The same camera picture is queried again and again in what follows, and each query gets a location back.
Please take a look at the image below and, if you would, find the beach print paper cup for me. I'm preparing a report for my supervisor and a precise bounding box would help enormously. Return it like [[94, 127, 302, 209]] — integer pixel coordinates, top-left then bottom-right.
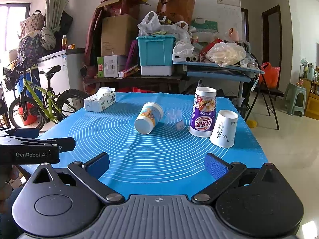
[[134, 102, 164, 134]]

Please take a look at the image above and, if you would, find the white paper cup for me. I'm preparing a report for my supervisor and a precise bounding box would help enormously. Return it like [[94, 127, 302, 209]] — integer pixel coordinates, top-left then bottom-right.
[[210, 110, 238, 148]]

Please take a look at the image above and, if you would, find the purple milk tea cup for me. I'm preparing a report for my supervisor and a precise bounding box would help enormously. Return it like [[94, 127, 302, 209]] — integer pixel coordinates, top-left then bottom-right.
[[188, 87, 217, 138]]

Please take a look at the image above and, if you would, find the clear plastic cup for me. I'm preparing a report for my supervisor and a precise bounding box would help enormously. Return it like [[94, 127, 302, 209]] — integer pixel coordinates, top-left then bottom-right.
[[166, 109, 185, 131]]

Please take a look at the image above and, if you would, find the person's left hand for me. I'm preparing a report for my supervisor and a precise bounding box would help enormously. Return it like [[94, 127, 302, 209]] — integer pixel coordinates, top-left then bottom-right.
[[0, 165, 20, 214]]

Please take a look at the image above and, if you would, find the green bicycle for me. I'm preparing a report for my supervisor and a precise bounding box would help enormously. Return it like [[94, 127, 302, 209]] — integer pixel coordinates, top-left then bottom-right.
[[3, 65, 88, 130]]

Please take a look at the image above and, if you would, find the white tissue pack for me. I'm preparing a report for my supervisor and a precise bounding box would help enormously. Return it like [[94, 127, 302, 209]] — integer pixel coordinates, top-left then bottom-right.
[[84, 87, 116, 113]]

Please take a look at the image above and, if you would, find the blue silicone baking mat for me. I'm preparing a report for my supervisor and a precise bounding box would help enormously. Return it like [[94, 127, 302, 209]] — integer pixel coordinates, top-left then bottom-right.
[[19, 92, 269, 200]]

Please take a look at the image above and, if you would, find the white chest freezer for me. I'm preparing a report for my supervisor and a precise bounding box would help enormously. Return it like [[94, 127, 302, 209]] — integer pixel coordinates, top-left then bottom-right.
[[37, 48, 87, 100]]

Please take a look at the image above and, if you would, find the white green cardboard box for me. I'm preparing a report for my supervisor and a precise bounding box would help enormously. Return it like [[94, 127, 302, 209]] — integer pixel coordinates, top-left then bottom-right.
[[97, 55, 127, 78]]

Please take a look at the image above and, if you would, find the black folding chair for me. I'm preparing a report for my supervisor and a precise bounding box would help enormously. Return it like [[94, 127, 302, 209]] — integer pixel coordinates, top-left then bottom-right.
[[245, 54, 284, 130]]

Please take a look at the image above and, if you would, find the blue adjustable desk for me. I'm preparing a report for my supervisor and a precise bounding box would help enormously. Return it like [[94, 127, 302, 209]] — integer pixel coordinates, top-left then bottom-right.
[[172, 61, 264, 98]]

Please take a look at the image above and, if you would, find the green plastic stool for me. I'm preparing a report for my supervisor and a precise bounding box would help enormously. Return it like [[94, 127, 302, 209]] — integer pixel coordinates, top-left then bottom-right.
[[283, 83, 307, 117]]

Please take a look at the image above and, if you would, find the orange plastic bag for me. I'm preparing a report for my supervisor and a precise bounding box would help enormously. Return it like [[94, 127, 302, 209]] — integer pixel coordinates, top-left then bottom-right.
[[258, 62, 281, 88]]

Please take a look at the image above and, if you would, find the white foam box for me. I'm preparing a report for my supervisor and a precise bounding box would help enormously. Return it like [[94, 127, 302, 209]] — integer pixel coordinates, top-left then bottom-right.
[[141, 66, 174, 76]]

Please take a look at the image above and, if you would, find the clear bag of items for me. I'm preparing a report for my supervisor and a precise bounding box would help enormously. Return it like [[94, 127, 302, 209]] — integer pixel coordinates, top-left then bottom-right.
[[206, 42, 246, 67]]

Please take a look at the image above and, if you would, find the large brown cardboard box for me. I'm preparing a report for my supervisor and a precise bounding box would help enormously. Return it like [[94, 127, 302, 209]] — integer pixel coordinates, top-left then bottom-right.
[[101, 15, 138, 56]]

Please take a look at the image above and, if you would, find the teal plastic storage bin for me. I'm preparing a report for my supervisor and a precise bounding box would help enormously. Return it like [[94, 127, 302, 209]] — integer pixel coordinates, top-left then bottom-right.
[[136, 35, 176, 66]]

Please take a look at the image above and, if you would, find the white plastic bag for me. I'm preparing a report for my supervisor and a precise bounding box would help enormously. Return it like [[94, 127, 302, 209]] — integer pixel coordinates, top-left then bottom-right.
[[137, 11, 191, 43]]

